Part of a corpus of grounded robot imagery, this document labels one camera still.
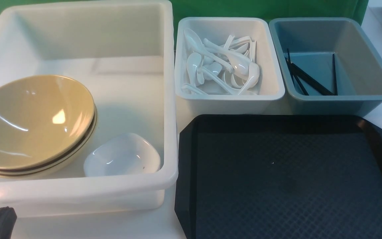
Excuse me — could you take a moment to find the white square side dish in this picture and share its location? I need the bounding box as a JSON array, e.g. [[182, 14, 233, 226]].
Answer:
[[83, 133, 161, 177]]

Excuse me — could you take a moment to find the yellow noodle bowl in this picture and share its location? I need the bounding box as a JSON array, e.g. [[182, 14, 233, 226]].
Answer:
[[0, 75, 96, 170]]

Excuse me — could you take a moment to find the white soup spoon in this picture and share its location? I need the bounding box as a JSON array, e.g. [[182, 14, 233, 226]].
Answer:
[[238, 62, 260, 95]]

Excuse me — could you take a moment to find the bottom stacked yellow bowl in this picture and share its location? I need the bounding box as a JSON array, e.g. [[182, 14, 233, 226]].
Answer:
[[0, 116, 98, 178]]

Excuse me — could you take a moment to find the stacked yellow bowl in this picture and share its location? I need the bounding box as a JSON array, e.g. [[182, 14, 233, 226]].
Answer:
[[0, 106, 97, 174], [0, 116, 98, 178]]

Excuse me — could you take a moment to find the top stacked yellow bowl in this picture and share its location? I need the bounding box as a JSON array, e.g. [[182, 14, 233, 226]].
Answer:
[[0, 106, 97, 174]]

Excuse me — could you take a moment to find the white spoon left middle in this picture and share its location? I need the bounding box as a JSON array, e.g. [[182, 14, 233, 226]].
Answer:
[[186, 52, 202, 87]]

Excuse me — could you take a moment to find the white spoon bin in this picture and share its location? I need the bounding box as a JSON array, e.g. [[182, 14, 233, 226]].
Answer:
[[175, 18, 285, 116]]

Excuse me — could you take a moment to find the white spoon centre long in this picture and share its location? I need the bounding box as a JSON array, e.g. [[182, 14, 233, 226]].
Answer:
[[203, 38, 251, 78]]

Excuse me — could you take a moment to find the black serving tray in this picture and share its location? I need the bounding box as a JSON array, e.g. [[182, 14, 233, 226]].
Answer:
[[174, 115, 382, 239]]

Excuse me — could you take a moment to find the white spoon top left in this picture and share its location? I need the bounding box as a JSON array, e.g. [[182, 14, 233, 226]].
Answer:
[[184, 28, 233, 73]]

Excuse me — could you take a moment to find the large white plastic tub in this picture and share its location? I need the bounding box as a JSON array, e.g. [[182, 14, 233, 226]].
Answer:
[[0, 0, 178, 218]]

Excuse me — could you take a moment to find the blue-grey chopstick bin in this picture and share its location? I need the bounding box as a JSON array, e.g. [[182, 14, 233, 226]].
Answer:
[[269, 18, 382, 117]]

